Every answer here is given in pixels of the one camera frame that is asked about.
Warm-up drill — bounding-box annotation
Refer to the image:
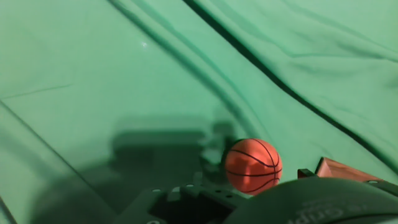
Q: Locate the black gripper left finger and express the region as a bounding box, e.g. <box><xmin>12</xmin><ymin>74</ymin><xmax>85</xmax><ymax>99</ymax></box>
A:
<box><xmin>113</xmin><ymin>179</ymin><xmax>252</xmax><ymax>224</ymax></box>

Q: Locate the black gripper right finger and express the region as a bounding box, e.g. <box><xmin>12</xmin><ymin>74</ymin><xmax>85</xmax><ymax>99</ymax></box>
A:
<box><xmin>297</xmin><ymin>168</ymin><xmax>318</xmax><ymax>180</ymax></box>

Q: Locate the wooden framed basketball backboard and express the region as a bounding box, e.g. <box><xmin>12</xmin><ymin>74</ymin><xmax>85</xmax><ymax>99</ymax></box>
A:
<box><xmin>314</xmin><ymin>157</ymin><xmax>383</xmax><ymax>183</ymax></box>

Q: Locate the green cloth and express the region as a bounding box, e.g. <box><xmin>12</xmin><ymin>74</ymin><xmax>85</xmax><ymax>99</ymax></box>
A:
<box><xmin>0</xmin><ymin>0</ymin><xmax>398</xmax><ymax>224</ymax></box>

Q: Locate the small orange toy basketball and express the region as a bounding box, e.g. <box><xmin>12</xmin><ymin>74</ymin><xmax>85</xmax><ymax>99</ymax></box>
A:
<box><xmin>224</xmin><ymin>138</ymin><xmax>283</xmax><ymax>196</ymax></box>

